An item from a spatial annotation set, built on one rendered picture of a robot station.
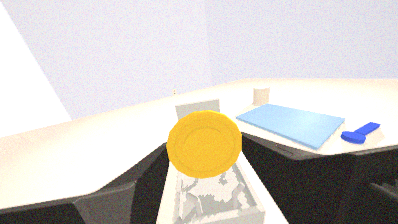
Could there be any yellow plate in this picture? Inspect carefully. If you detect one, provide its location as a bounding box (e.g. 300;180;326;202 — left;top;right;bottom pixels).
166;110;242;179

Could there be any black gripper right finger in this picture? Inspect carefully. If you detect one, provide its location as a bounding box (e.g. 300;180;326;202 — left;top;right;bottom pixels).
240;131;398;224

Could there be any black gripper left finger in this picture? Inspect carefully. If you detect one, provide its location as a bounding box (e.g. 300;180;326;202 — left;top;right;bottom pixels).
0;142;170;224

